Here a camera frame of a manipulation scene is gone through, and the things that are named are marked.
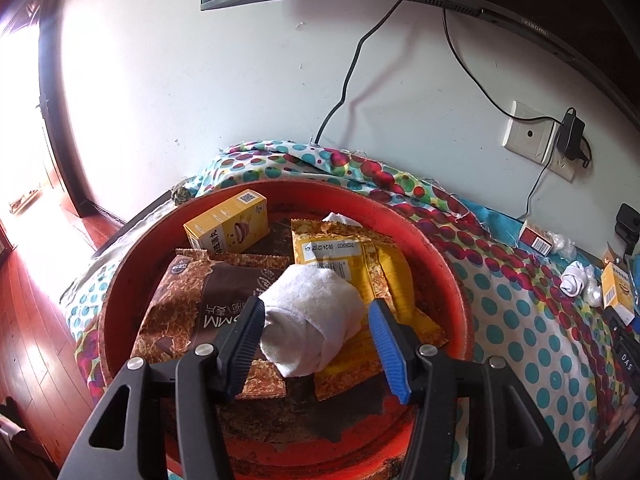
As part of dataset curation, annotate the large yellow box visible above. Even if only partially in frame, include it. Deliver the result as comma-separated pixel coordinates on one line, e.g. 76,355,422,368
182,189,271,253

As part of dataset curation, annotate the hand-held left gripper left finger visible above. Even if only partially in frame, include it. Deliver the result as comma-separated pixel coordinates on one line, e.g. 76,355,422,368
59,296,266,480

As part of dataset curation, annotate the dark wooden door frame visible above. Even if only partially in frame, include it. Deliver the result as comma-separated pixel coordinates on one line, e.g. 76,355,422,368
37,0,128,226

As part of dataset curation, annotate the polka dot cloth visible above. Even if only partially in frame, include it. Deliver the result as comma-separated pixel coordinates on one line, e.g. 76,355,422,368
60,140,640,480

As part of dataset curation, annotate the small red brown box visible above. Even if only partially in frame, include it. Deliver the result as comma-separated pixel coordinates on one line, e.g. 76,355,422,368
517,220,553,258

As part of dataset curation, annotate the white wall plate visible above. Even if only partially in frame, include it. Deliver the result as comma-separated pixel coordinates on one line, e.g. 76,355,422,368
501,100,558,166

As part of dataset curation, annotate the black charger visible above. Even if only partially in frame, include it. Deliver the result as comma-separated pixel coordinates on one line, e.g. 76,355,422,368
556,107,593,168

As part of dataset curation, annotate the white towel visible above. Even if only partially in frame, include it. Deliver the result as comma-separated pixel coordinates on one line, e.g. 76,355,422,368
257,265,366,378

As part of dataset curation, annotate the round red tray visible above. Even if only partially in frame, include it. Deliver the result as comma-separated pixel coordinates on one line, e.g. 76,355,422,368
97,180,476,480

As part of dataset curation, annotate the black clip device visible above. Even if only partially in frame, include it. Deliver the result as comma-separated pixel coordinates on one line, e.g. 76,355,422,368
614,203,640,256

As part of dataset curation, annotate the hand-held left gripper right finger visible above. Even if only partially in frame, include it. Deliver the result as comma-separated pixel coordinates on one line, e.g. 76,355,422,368
367,298,576,480

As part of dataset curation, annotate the thin black monitor cable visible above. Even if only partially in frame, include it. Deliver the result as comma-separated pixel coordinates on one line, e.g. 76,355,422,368
442,7,563,123

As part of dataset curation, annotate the plastic white bundle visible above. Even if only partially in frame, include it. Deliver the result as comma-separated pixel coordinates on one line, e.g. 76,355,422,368
585,277,606,308
545,230,576,258

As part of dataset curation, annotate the small yellow box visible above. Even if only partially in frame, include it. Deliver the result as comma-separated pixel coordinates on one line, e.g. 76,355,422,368
600,262,638,323

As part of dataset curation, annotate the thin black charger cable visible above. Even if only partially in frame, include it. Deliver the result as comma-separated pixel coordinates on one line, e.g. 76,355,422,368
517,160,553,223

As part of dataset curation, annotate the white sock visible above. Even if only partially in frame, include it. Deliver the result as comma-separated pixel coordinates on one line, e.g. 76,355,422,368
559,260,598,298

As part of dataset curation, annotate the yellow snack packet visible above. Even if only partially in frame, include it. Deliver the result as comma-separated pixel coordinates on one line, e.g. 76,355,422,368
290,219,448,402

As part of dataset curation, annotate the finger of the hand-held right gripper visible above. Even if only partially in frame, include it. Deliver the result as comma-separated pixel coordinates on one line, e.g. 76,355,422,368
601,305,637,339

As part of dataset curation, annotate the brown snack packet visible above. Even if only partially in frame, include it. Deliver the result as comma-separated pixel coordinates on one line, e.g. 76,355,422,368
135,247,292,401

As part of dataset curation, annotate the white power socket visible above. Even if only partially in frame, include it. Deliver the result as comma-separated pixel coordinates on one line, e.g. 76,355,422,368
547,150,578,183

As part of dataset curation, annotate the thick black cable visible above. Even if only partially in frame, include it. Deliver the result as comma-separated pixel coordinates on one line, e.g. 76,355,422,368
312,0,403,145

